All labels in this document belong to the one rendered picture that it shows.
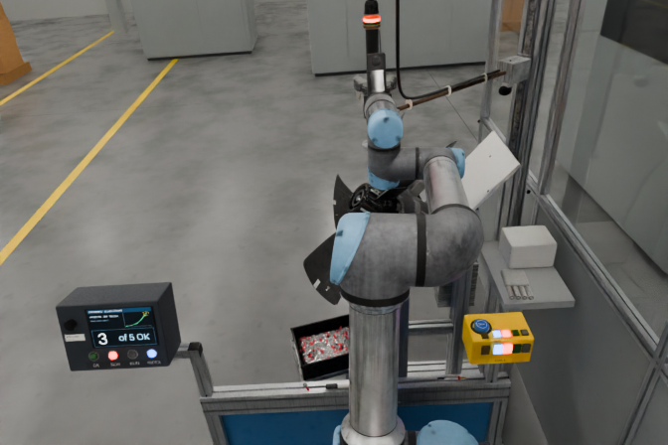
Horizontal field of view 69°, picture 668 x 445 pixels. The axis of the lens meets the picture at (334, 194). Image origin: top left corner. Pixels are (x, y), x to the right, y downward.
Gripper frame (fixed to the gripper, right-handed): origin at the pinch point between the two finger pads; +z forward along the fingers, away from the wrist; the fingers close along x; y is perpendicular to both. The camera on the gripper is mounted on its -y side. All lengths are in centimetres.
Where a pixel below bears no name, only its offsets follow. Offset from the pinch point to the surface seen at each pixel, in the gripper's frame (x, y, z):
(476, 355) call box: 23, 64, -43
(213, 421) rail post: -54, 92, -39
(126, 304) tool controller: -65, 41, -41
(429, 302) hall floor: 37, 166, 84
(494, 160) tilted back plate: 40, 34, 10
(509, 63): 48, 8, 30
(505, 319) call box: 32, 59, -36
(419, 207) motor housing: 15, 48, 7
